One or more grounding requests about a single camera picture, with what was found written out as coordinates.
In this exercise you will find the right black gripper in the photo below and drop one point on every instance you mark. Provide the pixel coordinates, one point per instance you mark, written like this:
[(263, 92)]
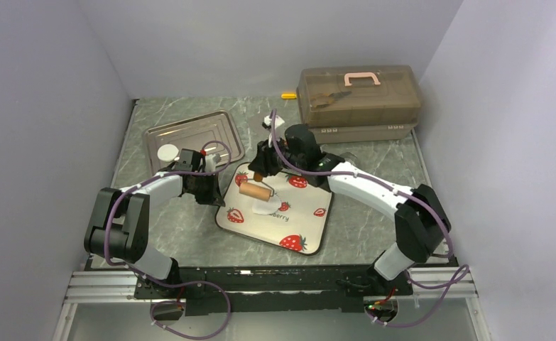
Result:
[(263, 162)]

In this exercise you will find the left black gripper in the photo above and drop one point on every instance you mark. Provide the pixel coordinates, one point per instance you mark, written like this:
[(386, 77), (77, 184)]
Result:
[(214, 197)]

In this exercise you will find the wooden rolling pin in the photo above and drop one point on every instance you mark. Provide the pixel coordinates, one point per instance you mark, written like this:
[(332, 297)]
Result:
[(251, 188)]

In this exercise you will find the white dough ball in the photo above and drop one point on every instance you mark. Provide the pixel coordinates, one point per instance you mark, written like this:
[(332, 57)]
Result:
[(261, 207)]

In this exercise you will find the strawberry pattern white tray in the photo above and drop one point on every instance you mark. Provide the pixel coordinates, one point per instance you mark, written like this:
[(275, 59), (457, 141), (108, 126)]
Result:
[(300, 223)]

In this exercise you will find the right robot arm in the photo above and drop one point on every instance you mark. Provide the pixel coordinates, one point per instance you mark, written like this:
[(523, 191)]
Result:
[(421, 223)]

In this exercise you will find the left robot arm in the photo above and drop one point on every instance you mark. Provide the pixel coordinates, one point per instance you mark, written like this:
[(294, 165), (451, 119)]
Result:
[(118, 228)]

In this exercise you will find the flat round dough wrapper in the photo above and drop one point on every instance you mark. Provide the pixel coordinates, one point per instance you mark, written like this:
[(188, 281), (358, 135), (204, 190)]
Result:
[(167, 153)]

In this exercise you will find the steel baking tray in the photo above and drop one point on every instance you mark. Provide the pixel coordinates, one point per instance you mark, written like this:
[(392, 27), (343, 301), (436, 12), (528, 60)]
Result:
[(192, 134)]

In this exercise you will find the yellow small object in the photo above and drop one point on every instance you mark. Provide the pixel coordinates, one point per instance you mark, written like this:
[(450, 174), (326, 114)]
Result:
[(288, 96)]

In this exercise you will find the brown translucent tool box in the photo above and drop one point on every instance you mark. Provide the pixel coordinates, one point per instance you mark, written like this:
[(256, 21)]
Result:
[(359, 103)]

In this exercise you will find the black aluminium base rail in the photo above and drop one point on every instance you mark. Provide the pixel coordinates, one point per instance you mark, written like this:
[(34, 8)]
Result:
[(260, 289)]

